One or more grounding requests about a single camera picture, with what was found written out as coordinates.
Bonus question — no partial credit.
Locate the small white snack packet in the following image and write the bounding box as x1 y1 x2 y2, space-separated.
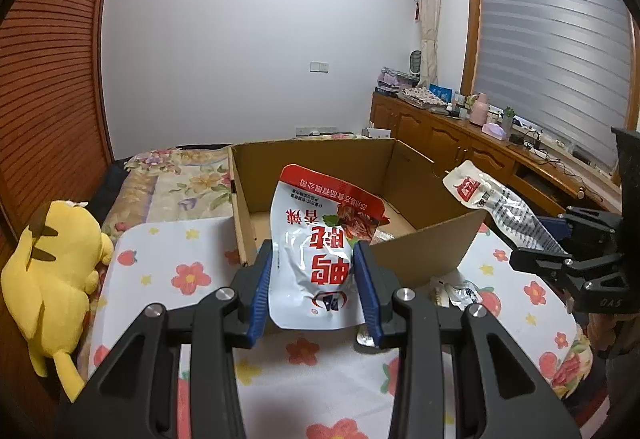
442 281 483 311

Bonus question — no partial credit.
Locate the yellow plush toy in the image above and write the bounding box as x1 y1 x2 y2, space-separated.
0 200 115 404

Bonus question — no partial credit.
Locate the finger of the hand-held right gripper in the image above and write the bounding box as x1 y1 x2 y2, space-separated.
509 246 626 287
537 206 623 251

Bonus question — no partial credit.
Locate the long wooden cabinet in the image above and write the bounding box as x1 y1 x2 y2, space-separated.
371 90 623 220

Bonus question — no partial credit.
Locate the small silver orange snack packet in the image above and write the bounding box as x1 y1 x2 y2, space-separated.
429 276 450 308

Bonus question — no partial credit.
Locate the dark cloth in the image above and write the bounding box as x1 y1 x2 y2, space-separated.
97 158 133 220

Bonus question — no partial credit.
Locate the beige curtain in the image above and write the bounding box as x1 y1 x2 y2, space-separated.
413 0 443 88

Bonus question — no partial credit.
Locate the floral bedding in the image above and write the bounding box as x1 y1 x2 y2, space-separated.
100 146 236 240

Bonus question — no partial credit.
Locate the red and white snack packet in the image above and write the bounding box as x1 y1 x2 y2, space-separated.
268 164 391 331

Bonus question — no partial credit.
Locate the silver and white snack packet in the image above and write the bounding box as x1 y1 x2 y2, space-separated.
442 160 568 256

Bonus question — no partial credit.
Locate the brown slatted wardrobe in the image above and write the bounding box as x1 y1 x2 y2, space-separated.
0 0 126 420

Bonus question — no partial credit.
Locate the folded patterned cloth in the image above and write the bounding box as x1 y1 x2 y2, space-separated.
398 86 447 108

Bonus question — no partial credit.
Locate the purple basket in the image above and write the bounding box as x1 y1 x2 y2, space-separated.
378 67 421 90

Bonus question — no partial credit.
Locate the strawberry print tablecloth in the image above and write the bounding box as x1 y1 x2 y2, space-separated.
87 216 583 439

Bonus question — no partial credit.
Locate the brown cardboard box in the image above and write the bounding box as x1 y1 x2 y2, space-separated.
228 138 488 292

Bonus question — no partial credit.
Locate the pink thermos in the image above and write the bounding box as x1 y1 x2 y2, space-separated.
469 94 488 126

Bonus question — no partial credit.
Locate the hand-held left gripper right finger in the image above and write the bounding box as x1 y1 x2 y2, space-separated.
352 241 583 439

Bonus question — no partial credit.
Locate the grey window blind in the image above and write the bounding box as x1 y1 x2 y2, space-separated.
472 0 632 170

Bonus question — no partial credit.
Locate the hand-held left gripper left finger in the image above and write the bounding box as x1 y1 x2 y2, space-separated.
57 239 275 439

